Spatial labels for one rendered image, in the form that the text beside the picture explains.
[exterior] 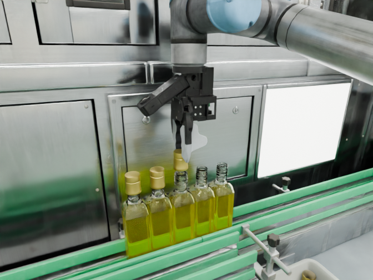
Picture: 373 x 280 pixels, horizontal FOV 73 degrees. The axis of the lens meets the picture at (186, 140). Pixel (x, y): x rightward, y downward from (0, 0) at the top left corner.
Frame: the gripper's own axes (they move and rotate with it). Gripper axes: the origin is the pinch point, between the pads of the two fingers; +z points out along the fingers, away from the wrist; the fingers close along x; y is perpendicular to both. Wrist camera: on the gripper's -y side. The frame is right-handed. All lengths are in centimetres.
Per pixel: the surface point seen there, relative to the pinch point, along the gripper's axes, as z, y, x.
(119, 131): -3.8, -12.0, 11.8
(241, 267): 25.4, 9.9, -13.5
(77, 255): 22.7, -25.5, 2.8
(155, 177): 4.1, -6.7, -1.1
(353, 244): 44, 65, -7
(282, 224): 27.4, 32.2, -3.3
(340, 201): 26, 58, -3
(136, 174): 2.8, -10.7, -0.7
